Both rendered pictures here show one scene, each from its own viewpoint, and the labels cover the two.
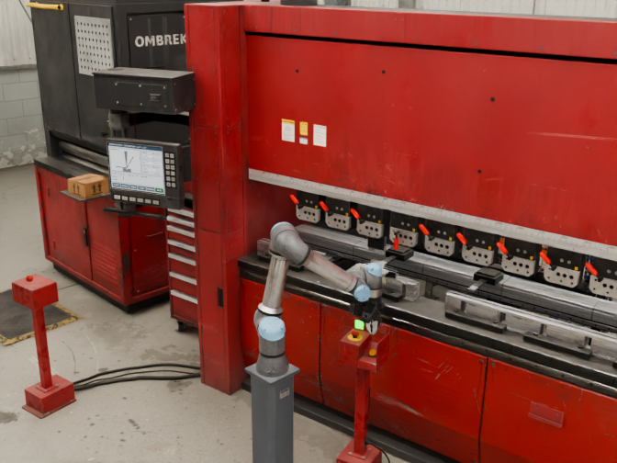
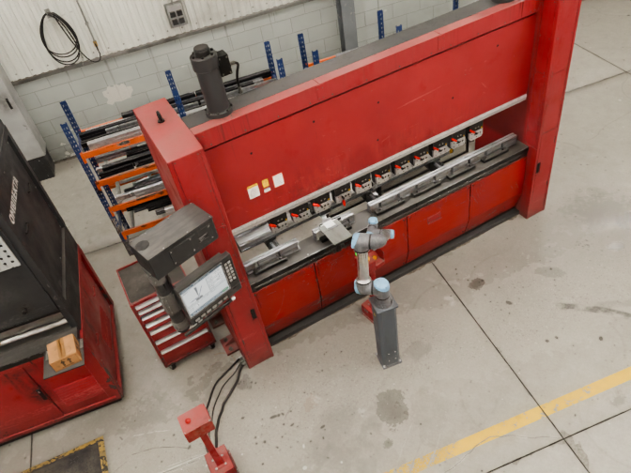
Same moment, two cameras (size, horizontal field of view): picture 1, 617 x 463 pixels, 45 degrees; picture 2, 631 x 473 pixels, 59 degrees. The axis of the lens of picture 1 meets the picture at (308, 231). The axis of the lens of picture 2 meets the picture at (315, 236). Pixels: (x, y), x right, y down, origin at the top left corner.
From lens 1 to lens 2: 3.70 m
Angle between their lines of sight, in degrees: 53
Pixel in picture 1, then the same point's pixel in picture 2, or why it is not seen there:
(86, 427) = (266, 445)
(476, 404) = (405, 239)
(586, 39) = (418, 53)
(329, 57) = (273, 132)
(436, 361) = not seen: hidden behind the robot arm
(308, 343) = (310, 287)
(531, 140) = (399, 111)
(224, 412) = (290, 362)
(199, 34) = (190, 175)
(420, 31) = (334, 88)
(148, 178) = (216, 289)
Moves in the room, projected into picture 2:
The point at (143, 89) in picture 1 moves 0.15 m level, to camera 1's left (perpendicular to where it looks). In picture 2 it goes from (193, 239) to (180, 255)
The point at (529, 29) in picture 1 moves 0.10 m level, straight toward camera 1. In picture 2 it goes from (392, 60) to (403, 63)
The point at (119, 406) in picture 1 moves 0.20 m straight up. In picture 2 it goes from (251, 421) to (246, 409)
